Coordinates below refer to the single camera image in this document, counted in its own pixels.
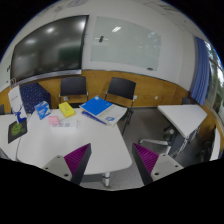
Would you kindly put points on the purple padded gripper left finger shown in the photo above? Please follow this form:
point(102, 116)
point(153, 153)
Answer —
point(72, 166)

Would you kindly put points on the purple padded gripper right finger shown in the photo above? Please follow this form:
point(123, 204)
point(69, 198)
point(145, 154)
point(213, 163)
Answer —
point(153, 166)

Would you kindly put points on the white table near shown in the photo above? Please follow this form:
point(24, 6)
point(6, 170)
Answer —
point(42, 143)

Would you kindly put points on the white flat packet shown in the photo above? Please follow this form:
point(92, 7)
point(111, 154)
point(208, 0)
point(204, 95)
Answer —
point(65, 126)

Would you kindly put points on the pink sticky note pad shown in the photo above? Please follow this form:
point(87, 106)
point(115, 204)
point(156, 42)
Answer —
point(53, 120)

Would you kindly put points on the yellow box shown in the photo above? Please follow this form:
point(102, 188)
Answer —
point(66, 109)

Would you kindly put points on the white table right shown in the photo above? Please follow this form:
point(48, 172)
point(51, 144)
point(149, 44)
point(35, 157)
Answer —
point(185, 118)

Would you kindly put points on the blue and white box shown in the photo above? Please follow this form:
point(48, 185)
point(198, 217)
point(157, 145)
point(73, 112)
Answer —
point(42, 109)

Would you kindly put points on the white book under notebook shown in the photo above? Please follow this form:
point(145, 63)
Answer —
point(109, 116)

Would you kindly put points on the blue notebook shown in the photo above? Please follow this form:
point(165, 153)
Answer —
point(96, 106)

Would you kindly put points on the black tablet with green picture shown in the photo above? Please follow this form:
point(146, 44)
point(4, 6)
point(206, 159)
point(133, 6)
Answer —
point(16, 130)

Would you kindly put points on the black chair left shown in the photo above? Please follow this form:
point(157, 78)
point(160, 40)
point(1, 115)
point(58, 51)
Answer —
point(73, 90)

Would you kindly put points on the black chair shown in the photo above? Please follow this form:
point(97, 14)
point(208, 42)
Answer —
point(73, 90)
point(123, 88)

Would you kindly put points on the dark blue dotted bag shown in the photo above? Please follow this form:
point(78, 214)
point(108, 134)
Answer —
point(33, 94)

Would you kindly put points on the black chair right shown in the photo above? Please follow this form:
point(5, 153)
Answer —
point(123, 88)

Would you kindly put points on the blue curtain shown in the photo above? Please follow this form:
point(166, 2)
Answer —
point(201, 80)

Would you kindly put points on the white paper shopping bag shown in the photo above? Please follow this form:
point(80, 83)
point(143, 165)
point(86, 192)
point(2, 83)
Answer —
point(16, 103)

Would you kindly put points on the large black wall screen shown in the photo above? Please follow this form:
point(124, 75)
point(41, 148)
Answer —
point(53, 49)

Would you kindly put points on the glass whiteboard on wall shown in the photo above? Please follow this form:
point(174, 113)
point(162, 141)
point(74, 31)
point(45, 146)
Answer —
point(123, 42)

